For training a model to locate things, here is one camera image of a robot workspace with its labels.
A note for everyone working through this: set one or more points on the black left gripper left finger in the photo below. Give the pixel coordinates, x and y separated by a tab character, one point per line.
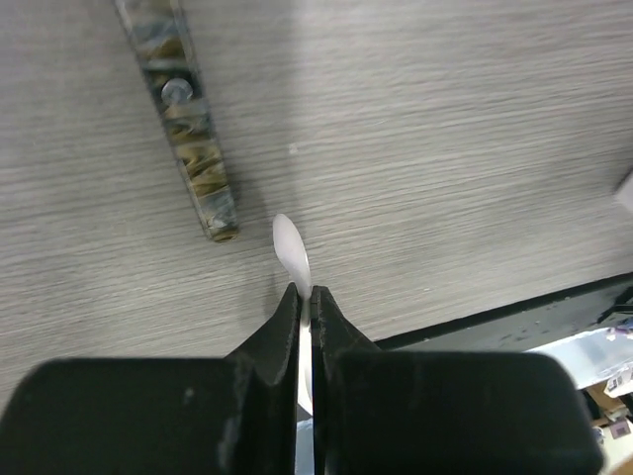
230	415

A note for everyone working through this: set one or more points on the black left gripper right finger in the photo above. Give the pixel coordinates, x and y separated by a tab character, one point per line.
441	412

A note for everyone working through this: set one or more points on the white ceramic spoon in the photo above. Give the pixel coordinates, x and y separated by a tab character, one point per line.
290	250

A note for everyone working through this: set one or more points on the white utensil container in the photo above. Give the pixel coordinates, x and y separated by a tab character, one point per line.
624	193

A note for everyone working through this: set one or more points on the silver table knife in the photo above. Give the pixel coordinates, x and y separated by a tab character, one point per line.
160	39

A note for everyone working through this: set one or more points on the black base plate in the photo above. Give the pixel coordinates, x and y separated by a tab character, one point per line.
526	324

